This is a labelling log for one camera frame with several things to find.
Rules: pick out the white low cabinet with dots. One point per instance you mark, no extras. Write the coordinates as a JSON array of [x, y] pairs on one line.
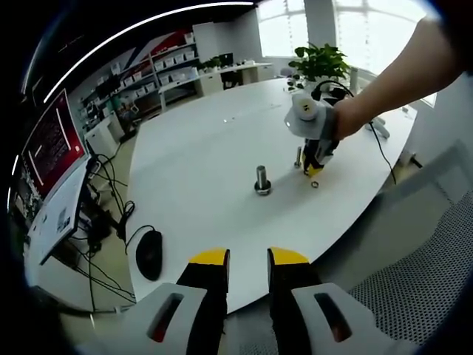
[[103, 133]]

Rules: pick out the storage shelf with white bins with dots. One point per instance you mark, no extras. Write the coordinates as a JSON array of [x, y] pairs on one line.
[[148, 70]]

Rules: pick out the person's right hand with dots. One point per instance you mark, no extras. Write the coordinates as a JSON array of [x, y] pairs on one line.
[[351, 118]]

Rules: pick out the bright window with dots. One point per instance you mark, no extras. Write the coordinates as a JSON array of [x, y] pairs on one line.
[[284, 29]]

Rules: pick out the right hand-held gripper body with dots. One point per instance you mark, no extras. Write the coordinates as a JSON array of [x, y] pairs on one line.
[[310, 122]]

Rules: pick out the large potted green plant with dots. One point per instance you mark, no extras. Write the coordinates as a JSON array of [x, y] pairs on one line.
[[321, 63]]

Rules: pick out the small threaded steel stud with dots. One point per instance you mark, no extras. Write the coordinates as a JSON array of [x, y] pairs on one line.
[[297, 157]]

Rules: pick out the white handheld controller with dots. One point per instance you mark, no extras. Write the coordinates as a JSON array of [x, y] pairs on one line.
[[380, 128]]

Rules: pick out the large dark metal washer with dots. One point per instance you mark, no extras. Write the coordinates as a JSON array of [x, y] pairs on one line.
[[255, 188], [255, 185]]

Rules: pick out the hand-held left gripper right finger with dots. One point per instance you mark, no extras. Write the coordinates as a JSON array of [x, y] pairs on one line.
[[318, 318]]

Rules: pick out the large threaded steel stud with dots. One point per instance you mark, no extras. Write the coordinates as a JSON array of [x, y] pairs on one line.
[[262, 175]]

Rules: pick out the white monitor desk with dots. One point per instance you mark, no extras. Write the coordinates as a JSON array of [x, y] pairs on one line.
[[59, 218]]

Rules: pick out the long curved ceiling light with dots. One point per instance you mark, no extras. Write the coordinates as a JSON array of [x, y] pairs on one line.
[[122, 35]]

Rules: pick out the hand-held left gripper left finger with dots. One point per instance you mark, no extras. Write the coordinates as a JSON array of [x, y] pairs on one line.
[[162, 318]]

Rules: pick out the long white background table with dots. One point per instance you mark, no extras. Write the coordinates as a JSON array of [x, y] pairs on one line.
[[207, 81]]

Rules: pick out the large red-screen monitor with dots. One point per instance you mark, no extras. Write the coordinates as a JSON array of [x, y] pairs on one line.
[[51, 144]]

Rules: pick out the small desk plant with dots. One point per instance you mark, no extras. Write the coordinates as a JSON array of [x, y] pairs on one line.
[[211, 64]]

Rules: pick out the grey mesh office chair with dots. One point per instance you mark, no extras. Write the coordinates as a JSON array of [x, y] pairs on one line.
[[406, 240]]

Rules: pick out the black computer mouse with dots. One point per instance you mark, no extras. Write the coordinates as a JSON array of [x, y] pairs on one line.
[[149, 255]]

